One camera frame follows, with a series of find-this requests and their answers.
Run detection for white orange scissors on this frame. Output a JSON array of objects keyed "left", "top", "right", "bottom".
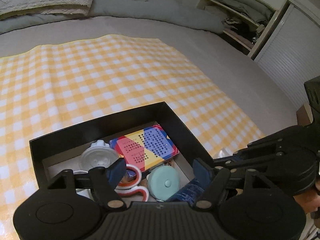
[{"left": 115, "top": 164, "right": 150, "bottom": 202}]

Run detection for blue bottle silver cap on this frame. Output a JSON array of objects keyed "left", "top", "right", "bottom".
[{"left": 166, "top": 179, "right": 204, "bottom": 205}]

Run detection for mint green tape measure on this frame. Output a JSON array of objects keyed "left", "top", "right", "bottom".
[{"left": 147, "top": 166, "right": 180, "bottom": 201}]

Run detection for black cardboard box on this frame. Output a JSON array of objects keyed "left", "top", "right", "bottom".
[{"left": 29, "top": 102, "right": 213, "bottom": 187}]

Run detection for right hand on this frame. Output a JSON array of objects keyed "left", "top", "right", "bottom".
[{"left": 294, "top": 180, "right": 320, "bottom": 213}]

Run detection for clear suction cup white knob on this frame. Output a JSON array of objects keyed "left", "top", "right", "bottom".
[{"left": 80, "top": 140, "right": 119, "bottom": 171}]

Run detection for round cork coaster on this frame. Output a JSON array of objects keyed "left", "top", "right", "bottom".
[{"left": 163, "top": 159, "right": 176, "bottom": 167}]

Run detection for colourful card box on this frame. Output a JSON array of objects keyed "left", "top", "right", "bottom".
[{"left": 109, "top": 125, "right": 180, "bottom": 172}]

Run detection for yellow white checkered cloth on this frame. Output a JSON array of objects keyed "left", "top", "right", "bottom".
[{"left": 1, "top": 35, "right": 263, "bottom": 239}]

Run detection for white wardrobe shelving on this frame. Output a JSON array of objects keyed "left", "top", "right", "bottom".
[{"left": 197, "top": 0, "right": 319, "bottom": 108}]

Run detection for grey duvet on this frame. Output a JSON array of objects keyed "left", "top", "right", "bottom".
[{"left": 1, "top": 0, "right": 224, "bottom": 34}]

